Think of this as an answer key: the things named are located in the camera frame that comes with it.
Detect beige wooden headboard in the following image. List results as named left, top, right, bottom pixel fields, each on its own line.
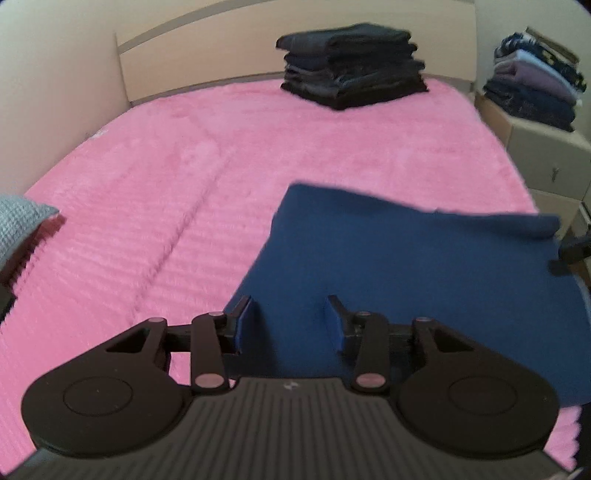
left=115, top=0, right=478, bottom=109

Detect beige nightstand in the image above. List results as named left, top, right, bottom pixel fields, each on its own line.
left=475, top=90, right=591, bottom=241

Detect stack of dark folded clothes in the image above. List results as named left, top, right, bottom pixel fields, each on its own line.
left=276, top=23, right=430, bottom=112

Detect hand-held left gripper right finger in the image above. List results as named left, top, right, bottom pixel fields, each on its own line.
left=327, top=294, right=478, bottom=395

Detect pink ribbed bed blanket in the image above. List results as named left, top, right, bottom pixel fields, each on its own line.
left=0, top=76, right=585, bottom=480

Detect stack of mixed folded clothes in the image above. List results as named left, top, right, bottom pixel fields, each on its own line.
left=482, top=30, right=589, bottom=134

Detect navy blue garment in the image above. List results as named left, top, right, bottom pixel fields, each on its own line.
left=224, top=183, right=585, bottom=409

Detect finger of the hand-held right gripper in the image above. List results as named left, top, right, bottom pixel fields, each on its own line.
left=547, top=231, right=591, bottom=278

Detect grey checked pillow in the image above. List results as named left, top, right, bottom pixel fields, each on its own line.
left=0, top=194, right=61, bottom=273

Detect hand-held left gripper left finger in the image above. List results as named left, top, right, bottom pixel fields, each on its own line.
left=105, top=295, right=256, bottom=395

